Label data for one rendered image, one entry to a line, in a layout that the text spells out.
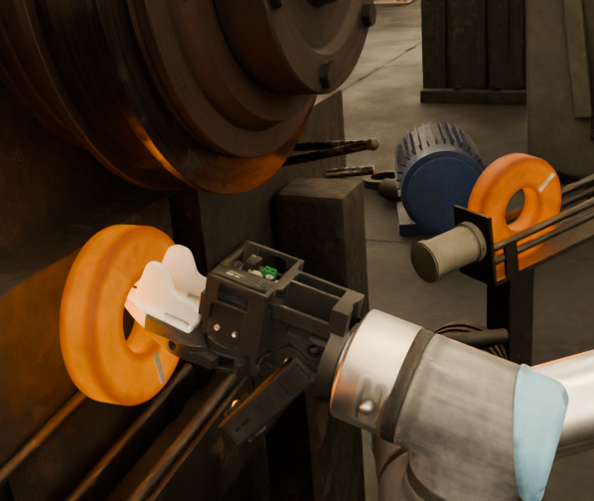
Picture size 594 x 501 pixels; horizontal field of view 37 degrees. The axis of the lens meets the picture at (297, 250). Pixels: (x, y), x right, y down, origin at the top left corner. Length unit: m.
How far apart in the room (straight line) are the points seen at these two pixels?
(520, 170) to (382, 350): 0.68
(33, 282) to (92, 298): 0.08
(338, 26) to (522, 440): 0.44
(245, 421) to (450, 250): 0.57
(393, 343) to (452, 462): 0.09
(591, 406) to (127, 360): 0.40
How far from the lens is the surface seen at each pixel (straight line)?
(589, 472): 2.00
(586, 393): 0.83
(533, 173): 1.32
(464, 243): 1.26
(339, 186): 1.15
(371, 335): 0.67
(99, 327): 0.73
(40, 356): 0.80
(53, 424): 0.81
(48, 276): 0.79
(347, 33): 0.89
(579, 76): 3.57
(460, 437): 0.66
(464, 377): 0.66
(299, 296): 0.70
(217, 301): 0.69
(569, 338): 2.50
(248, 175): 0.88
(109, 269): 0.73
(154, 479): 0.80
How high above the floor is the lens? 1.15
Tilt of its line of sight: 22 degrees down
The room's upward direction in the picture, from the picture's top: 5 degrees counter-clockwise
